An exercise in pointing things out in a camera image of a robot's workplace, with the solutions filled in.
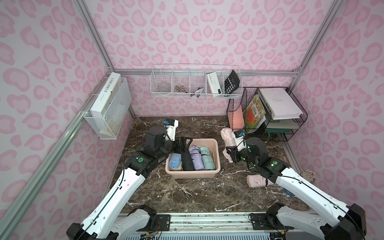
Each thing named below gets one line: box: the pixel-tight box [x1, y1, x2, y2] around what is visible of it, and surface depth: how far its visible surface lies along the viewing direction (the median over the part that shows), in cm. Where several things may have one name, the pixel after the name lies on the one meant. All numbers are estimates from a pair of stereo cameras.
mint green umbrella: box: [197, 146, 216, 171], surface depth 87 cm
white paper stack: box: [259, 87, 304, 120], surface depth 97 cm
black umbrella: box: [181, 144, 196, 171], surface depth 87 cm
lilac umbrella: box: [188, 145, 205, 171], surface depth 88 cm
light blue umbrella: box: [169, 153, 182, 169], surface depth 82 cm
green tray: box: [265, 120, 300, 141], surface depth 94 cm
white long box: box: [90, 72, 122, 117], surface depth 71 cm
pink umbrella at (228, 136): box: [220, 127, 237, 163], surface depth 75 cm
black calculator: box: [224, 69, 240, 95], surface depth 94 cm
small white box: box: [206, 71, 223, 94], surface depth 94 cm
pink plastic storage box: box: [165, 138, 221, 180], surface depth 89 cm
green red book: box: [243, 94, 267, 130], surface depth 103 cm
